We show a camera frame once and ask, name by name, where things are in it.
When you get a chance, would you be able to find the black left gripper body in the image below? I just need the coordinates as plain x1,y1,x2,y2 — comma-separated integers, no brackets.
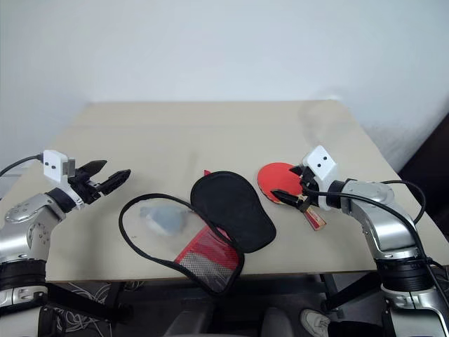
68,164,107,207

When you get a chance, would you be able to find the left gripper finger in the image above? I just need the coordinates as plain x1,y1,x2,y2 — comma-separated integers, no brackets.
75,159,108,178
99,169,132,197

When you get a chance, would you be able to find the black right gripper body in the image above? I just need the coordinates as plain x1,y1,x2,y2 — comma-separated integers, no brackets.
296,164,322,211

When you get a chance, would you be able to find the red table tennis paddle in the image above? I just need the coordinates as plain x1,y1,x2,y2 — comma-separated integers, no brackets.
257,161,328,232

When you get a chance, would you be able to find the black red paddle case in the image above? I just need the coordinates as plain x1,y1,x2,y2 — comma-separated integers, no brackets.
118,169,278,296

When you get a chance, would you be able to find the white shoe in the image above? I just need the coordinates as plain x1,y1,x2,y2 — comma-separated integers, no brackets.
300,308,331,337

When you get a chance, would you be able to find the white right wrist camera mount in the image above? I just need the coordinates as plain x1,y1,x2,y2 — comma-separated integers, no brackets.
302,145,340,211

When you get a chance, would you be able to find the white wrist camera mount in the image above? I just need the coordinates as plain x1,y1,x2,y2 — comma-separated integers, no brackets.
302,145,340,211
41,150,86,211

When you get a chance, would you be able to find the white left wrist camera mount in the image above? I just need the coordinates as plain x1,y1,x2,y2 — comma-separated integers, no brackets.
41,150,86,211

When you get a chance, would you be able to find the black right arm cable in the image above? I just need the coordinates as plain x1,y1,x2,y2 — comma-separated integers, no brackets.
301,180,449,313

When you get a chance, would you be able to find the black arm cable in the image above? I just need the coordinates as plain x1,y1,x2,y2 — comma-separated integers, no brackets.
0,154,46,178
301,180,449,313

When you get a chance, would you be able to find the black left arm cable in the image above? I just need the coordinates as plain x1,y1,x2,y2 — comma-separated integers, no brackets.
0,154,46,178

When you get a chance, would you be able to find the white wire bundle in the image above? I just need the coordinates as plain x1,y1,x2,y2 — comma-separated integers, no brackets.
52,280,113,334

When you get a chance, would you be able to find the black table frame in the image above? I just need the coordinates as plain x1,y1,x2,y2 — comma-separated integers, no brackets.
38,272,387,324

